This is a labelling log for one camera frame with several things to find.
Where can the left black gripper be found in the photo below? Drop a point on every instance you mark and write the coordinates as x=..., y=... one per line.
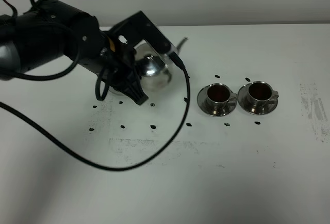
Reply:
x=113, y=62

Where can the stainless steel teapot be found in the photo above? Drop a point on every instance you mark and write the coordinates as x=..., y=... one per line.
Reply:
x=156, y=71

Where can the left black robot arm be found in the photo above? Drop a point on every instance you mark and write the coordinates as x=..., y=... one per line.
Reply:
x=52, y=29

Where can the teapot steel saucer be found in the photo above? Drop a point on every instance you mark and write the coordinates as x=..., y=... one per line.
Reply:
x=115, y=92

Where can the left cup steel saucer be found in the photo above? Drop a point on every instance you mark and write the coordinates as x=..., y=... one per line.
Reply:
x=211, y=109

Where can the cup steel saucer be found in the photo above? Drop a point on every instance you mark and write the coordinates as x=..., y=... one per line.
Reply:
x=249, y=107
x=211, y=109

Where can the left steel teacup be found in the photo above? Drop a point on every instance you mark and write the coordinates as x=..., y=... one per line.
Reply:
x=219, y=95

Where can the steel teacup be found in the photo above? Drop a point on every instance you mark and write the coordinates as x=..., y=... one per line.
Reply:
x=219, y=95
x=261, y=93

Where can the right cup steel saucer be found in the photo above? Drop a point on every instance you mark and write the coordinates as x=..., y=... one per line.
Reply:
x=249, y=107

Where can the right steel teacup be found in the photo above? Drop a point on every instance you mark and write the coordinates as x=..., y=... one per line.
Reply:
x=261, y=93

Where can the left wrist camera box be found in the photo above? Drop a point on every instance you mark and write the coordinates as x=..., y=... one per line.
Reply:
x=139, y=27

